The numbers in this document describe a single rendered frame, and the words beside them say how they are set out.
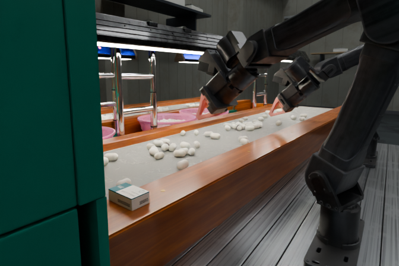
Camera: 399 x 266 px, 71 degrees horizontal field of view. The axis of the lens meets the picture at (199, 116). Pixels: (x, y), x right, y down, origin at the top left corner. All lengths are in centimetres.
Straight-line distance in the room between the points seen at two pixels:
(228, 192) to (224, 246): 11
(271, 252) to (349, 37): 783
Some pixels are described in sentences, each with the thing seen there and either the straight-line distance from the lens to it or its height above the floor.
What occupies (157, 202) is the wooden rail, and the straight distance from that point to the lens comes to 47.
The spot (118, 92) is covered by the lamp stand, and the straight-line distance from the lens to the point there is 95.
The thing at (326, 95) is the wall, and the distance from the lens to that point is 825.
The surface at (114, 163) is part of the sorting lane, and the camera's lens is 76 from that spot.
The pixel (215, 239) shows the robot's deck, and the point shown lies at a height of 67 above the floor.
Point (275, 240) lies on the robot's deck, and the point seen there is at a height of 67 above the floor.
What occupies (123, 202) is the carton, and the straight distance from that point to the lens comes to 46.
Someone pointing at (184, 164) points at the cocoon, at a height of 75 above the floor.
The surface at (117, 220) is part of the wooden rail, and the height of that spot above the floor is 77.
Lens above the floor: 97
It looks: 9 degrees down
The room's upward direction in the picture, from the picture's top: straight up
